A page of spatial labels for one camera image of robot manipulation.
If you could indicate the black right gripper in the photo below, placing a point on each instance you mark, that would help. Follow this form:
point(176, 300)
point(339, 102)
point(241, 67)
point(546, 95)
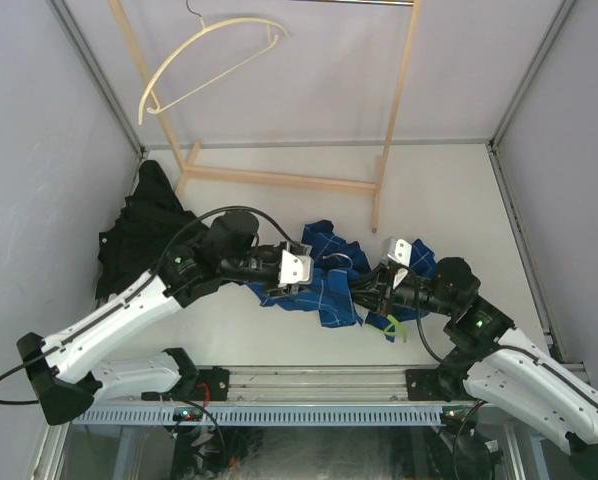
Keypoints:
point(369, 290)

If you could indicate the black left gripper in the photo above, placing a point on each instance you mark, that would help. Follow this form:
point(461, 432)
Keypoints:
point(275, 290)

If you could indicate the green plastic hanger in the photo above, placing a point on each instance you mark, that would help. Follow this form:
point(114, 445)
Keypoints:
point(389, 326)

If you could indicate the blue plaid shirt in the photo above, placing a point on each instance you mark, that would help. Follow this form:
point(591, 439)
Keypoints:
point(329, 294)

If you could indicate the black shirt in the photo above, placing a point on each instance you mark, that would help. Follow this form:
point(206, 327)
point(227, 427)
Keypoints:
point(152, 215)

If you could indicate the wooden clothes rack frame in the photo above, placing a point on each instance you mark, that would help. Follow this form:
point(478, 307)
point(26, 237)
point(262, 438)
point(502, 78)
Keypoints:
point(187, 163)

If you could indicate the beige wooden hanger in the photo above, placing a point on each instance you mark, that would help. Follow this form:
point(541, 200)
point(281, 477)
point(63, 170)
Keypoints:
point(214, 50)

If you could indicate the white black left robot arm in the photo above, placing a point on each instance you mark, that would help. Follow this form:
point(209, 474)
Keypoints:
point(69, 371)

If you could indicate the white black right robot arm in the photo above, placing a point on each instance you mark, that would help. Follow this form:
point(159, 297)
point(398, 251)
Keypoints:
point(492, 360)

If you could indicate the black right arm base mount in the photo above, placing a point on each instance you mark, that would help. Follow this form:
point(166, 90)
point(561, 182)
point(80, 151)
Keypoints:
point(423, 385)

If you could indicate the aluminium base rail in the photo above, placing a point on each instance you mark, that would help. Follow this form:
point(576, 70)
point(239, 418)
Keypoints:
point(316, 382)

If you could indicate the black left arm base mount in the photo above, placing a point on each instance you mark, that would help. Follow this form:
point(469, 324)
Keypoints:
point(212, 384)

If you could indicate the grey slotted cable duct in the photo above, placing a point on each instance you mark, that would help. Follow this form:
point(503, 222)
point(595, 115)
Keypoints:
point(262, 416)

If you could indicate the metal clothes rail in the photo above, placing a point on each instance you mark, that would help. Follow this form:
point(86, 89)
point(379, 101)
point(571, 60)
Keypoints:
point(364, 2)

